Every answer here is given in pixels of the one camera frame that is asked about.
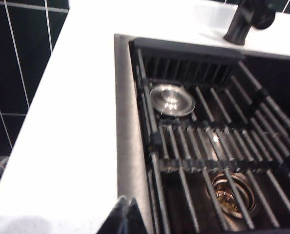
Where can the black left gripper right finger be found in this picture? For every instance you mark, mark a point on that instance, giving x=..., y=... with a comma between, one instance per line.
x=136, y=219

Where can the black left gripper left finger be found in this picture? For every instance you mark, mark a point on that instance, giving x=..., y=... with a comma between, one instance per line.
x=117, y=219

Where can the steel sink drain strainer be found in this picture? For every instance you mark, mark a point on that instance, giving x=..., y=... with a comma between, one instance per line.
x=218, y=185

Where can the black undermount kitchen sink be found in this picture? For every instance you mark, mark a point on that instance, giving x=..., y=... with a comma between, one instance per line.
x=125, y=122

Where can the round steel sink stopper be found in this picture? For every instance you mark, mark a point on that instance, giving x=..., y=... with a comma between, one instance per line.
x=171, y=100

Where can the dark metal kitchen faucet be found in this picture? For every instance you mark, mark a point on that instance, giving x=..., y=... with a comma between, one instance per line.
x=237, y=26

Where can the black roll-up drying rack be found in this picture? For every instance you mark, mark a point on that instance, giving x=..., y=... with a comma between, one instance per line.
x=198, y=143

